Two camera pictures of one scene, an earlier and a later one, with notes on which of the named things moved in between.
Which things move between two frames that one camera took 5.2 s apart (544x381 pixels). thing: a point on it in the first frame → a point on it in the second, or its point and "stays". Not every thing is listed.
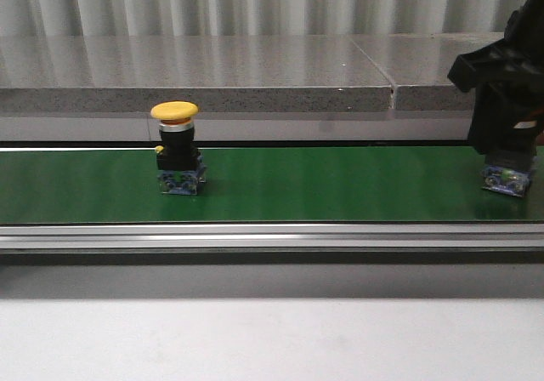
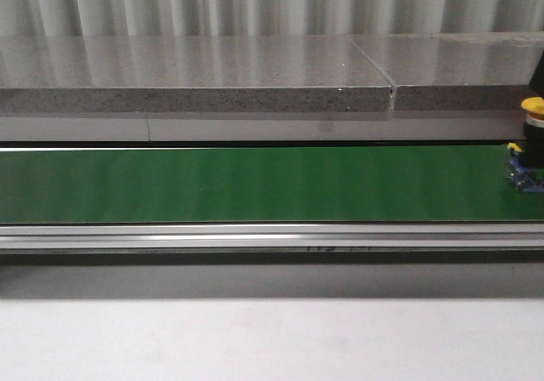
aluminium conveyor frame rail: x=274 y=239 stays
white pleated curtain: x=127 y=4 stays
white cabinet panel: x=338 y=126 stays
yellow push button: x=180 y=167 → x=525 y=170
